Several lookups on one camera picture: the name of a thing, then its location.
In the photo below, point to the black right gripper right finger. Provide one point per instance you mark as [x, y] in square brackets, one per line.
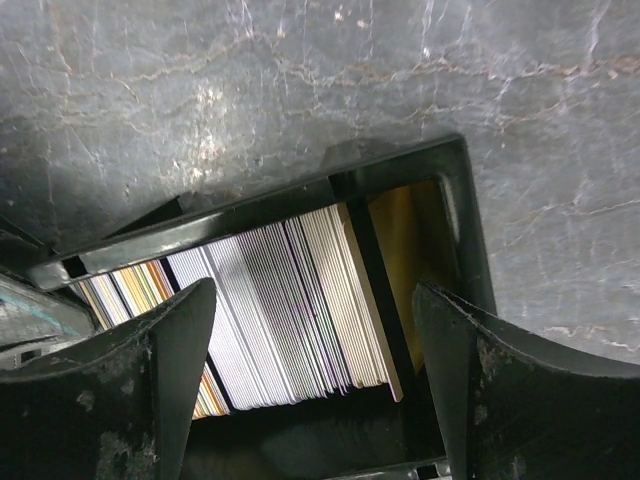
[513, 405]

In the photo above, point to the black plastic card tray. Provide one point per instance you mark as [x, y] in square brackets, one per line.
[413, 214]

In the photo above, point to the white credit card stack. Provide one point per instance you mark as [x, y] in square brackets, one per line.
[295, 314]

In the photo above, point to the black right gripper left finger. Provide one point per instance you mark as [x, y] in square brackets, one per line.
[118, 405]

